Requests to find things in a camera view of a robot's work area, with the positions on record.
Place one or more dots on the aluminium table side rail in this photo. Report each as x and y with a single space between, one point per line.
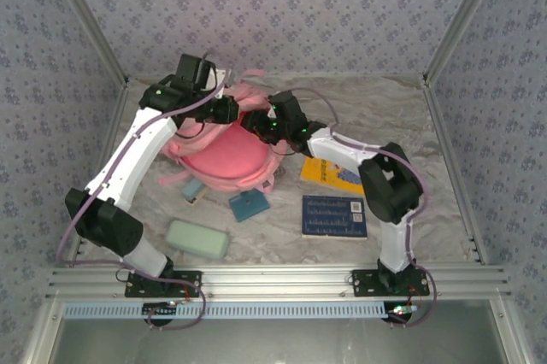
440 125
114 120

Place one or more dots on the dark blue printed book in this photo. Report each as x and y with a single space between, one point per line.
329 218

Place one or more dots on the teal grid-paper notebook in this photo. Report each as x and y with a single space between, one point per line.
248 206

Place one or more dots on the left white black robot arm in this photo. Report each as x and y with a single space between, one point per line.
139 163

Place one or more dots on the black controller board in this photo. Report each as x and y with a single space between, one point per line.
401 312
160 310

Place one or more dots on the aluminium mounting rail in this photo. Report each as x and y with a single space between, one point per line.
278 280

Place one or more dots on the pink backpack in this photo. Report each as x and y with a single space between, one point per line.
231 154

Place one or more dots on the small teal box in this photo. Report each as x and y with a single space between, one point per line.
193 191

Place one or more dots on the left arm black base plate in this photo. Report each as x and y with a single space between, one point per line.
188 278

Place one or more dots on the aluminium frame post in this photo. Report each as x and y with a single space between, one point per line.
460 22
92 22

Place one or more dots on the yellow book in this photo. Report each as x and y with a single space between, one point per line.
325 174

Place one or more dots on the grey metal sheet panel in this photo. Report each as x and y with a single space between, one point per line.
278 342

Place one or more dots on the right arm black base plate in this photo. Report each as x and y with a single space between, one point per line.
363 283

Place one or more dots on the right black controller board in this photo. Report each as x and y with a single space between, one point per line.
401 312

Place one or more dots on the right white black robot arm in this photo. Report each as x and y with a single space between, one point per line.
337 152

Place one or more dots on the green pencil case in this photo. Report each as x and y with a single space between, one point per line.
196 239

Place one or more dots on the left black controller board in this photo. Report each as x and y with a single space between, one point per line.
160 310

